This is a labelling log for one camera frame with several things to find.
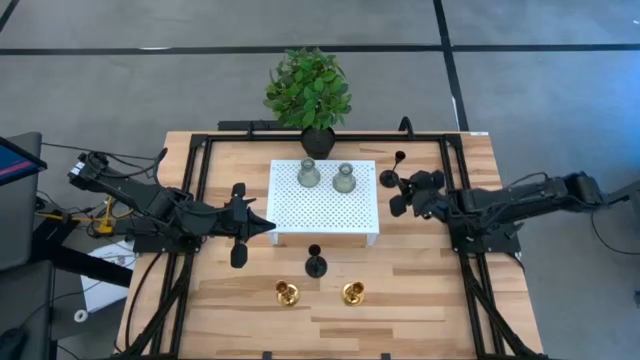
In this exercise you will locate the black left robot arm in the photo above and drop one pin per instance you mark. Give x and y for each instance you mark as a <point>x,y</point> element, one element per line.
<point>150,197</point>

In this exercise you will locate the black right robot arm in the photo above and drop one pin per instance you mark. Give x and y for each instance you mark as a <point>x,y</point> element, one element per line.
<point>525,197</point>

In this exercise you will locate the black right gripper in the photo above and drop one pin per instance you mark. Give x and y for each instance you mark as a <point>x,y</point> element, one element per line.
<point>425,195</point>

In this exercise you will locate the black plant pot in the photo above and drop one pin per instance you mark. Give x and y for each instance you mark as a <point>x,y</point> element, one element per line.
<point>318,142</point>

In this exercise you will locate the black stand leg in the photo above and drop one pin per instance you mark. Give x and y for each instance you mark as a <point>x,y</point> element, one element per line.
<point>80,262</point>

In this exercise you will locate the gold candlestick holder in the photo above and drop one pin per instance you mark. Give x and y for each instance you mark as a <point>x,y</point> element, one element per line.
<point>287,296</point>
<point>353,295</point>

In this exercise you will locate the black candlestick holder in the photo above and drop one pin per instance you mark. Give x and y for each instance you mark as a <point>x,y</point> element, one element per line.
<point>316,266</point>
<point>389,179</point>

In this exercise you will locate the blue-screen monitor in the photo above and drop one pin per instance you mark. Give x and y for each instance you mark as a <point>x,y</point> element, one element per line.
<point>15,162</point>

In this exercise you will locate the white paper box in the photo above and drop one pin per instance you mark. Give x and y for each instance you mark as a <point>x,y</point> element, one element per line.
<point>107,280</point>

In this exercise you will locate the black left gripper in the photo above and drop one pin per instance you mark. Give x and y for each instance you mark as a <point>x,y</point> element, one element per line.
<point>239,220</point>

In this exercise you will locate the yellow clamp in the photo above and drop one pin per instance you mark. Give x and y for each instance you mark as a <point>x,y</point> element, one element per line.
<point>106,227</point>

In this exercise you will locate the black aluminium table frame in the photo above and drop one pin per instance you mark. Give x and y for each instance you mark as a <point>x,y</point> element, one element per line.
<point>240,137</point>

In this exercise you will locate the green leafy plant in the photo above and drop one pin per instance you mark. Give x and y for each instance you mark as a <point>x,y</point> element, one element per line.
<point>307,90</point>

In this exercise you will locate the ribbed glass candle holder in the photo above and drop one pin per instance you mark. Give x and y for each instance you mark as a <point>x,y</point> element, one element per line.
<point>309,176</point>
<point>344,181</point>

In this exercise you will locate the white perforated metal shelf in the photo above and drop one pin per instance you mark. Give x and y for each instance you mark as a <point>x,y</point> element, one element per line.
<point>320,215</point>

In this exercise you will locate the white tape roll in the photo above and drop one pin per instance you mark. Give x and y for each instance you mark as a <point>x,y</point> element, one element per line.
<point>81,315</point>

